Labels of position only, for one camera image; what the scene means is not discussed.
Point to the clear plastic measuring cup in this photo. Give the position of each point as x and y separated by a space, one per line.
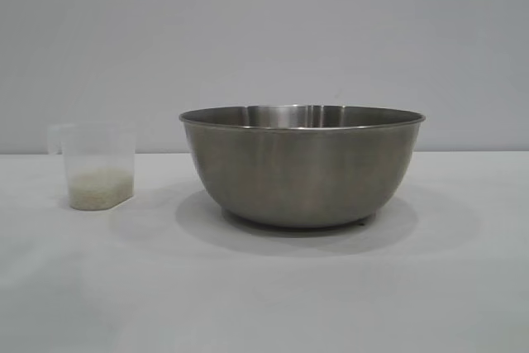
97 142

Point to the white rice grains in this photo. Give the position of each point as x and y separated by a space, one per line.
101 187

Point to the stainless steel mixing bowl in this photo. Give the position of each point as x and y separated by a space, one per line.
301 171

